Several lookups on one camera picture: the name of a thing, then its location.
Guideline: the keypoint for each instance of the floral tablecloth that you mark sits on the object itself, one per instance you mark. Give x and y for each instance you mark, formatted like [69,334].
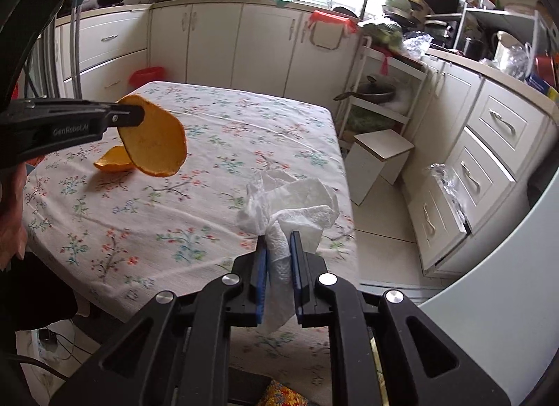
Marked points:
[118,239]

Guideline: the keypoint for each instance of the small orange peel piece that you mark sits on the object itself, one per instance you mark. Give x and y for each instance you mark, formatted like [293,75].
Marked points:
[115,159]

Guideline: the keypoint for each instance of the white drawer cabinet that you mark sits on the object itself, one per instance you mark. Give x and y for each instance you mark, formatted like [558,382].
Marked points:
[493,150]

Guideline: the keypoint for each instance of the red bag hanging holder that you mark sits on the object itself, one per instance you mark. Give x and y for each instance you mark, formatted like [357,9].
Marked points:
[327,30]

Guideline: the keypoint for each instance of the small white wooden stool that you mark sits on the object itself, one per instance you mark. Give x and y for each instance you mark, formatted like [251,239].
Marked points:
[373,155]

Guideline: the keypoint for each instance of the white refrigerator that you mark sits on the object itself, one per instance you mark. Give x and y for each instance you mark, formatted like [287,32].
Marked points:
[504,313]

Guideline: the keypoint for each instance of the blue box on counter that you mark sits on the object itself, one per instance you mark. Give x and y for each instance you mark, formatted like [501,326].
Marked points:
[543,87]

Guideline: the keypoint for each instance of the white base cabinets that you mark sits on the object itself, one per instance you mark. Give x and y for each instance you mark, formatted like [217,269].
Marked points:
[252,46]

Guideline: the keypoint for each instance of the white paper towel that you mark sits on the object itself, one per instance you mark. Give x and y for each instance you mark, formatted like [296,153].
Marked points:
[276,205]

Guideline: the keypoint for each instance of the clear plastic bag in drawer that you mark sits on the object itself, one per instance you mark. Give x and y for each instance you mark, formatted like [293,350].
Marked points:
[448,180]

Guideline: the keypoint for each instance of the person's left hand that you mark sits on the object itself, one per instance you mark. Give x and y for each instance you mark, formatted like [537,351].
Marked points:
[14,236]

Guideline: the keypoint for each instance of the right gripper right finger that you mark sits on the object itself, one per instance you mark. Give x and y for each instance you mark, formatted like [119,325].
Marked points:
[306,268]

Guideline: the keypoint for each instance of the red pot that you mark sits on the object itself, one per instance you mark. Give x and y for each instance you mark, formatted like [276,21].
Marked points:
[545,69]

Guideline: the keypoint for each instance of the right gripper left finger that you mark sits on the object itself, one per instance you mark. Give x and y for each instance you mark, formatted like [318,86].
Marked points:
[257,283]

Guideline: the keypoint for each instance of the green vegetables bag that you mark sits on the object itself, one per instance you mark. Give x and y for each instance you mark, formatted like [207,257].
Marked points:
[387,35]

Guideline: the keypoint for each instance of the black frying pan on rack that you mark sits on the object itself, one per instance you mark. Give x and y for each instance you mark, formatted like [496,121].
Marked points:
[371,91]

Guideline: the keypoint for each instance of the red bucket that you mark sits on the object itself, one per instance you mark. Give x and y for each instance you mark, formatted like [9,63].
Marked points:
[147,75]

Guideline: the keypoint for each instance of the white rolling storage rack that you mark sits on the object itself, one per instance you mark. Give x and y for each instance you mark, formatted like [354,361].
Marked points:
[406,75]

